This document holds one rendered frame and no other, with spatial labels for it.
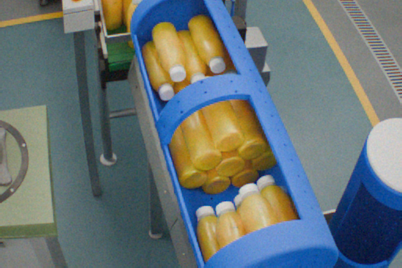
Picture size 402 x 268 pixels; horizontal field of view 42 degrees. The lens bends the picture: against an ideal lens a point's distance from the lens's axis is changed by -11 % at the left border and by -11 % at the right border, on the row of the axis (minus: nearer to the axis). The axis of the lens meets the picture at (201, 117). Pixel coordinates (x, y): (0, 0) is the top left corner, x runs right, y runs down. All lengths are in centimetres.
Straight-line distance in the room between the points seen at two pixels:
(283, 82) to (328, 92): 27
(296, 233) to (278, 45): 243
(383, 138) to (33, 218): 94
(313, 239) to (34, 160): 69
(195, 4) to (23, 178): 72
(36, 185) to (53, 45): 212
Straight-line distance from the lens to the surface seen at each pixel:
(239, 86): 127
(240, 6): 223
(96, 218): 251
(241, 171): 136
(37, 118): 144
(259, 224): 111
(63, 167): 270
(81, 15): 177
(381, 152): 150
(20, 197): 130
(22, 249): 147
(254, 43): 199
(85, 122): 221
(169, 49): 151
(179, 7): 164
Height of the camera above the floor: 210
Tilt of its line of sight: 47 degrees down
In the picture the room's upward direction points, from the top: 5 degrees clockwise
